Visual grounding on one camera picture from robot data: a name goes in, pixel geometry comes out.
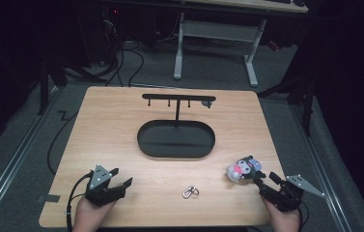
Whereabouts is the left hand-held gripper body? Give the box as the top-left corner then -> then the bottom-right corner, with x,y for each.
84,163 -> 126,208

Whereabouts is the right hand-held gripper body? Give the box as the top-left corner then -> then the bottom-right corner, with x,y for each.
259,174 -> 325,213

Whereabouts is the black and pink plush toy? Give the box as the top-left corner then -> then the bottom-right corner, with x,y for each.
225,155 -> 265,184

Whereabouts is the silver metal carabiner clip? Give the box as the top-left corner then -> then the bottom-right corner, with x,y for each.
182,185 -> 200,199

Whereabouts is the black key rack with tray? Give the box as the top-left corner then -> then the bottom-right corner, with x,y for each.
136,93 -> 217,160

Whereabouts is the person's right hand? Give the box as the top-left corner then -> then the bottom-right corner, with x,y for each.
261,195 -> 301,232

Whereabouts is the person's left hand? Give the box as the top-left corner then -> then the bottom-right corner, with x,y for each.
72,195 -> 117,232

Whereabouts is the wooden table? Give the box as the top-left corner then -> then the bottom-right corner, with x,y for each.
38,85 -> 287,228

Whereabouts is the grey tape strip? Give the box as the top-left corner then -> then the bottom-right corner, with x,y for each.
37,193 -> 61,204

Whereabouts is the black metal stand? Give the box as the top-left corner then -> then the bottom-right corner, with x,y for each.
256,72 -> 318,137
37,52 -> 108,117

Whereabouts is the small red object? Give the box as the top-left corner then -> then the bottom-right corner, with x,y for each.
266,40 -> 281,52

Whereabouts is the black computer tower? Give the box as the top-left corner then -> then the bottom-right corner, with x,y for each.
99,5 -> 124,67

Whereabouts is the white desk with metal legs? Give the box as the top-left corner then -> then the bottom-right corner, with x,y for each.
172,0 -> 309,88

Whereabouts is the left hand-held gripper cable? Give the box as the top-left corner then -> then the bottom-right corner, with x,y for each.
66,171 -> 95,232

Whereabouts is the hand-held gripper cable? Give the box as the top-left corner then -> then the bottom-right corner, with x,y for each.
296,199 -> 311,232
66,171 -> 95,232

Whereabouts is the right hand-held gripper cable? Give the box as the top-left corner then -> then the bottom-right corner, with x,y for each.
296,199 -> 311,232

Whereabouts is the metal floor rail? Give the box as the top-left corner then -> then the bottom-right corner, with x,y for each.
289,103 -> 353,232
0,86 -> 60,223

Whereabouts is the black floor cable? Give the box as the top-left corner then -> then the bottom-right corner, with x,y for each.
46,109 -> 80,177

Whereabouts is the bundle of black cables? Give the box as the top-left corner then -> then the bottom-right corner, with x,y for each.
103,38 -> 146,88

